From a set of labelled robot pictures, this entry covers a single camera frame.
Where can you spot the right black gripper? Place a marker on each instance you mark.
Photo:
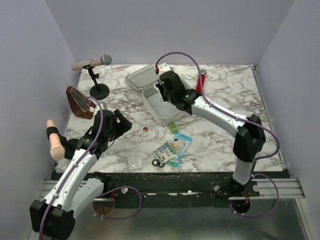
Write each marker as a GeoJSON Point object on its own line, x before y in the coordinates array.
{"type": "Point", "coordinates": [159, 85]}

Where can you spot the clear plastic zip bag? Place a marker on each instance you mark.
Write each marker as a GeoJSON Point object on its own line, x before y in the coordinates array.
{"type": "Point", "coordinates": [134, 160]}

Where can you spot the red glitter microphone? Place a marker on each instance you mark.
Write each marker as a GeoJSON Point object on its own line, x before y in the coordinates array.
{"type": "Point", "coordinates": [201, 80]}

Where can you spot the black mounting base rail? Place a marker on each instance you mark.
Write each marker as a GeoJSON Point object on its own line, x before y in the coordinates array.
{"type": "Point", "coordinates": [174, 190]}

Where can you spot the black scissors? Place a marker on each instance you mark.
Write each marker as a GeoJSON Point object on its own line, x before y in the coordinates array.
{"type": "Point", "coordinates": [157, 163]}

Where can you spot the grey medicine kit box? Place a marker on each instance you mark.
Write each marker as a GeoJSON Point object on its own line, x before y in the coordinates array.
{"type": "Point", "coordinates": [145, 80]}

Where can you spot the blue cotton swab bag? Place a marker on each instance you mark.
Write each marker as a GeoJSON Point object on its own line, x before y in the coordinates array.
{"type": "Point", "coordinates": [180, 144]}

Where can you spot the black microphone stand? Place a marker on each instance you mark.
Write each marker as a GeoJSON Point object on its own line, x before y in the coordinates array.
{"type": "Point", "coordinates": [99, 91]}

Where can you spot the pink toy microphone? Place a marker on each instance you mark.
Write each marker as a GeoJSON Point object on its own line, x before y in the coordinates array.
{"type": "Point", "coordinates": [57, 151]}

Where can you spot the green small medicine box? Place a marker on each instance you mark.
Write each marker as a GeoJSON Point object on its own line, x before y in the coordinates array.
{"type": "Point", "coordinates": [172, 127]}

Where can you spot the black round stand base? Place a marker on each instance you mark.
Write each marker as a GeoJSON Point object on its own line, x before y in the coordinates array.
{"type": "Point", "coordinates": [70, 146]}

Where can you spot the brown metronome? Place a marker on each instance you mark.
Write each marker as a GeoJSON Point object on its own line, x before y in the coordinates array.
{"type": "Point", "coordinates": [80, 106]}

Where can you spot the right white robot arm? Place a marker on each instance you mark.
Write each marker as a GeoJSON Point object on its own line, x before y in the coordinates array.
{"type": "Point", "coordinates": [249, 138]}

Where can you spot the band-aid box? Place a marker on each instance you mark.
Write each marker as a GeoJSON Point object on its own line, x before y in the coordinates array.
{"type": "Point", "coordinates": [166, 152]}

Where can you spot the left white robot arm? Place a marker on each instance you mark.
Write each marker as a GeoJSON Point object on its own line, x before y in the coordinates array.
{"type": "Point", "coordinates": [55, 216]}

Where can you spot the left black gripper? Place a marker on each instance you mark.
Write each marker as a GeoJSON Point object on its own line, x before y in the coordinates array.
{"type": "Point", "coordinates": [123, 126]}

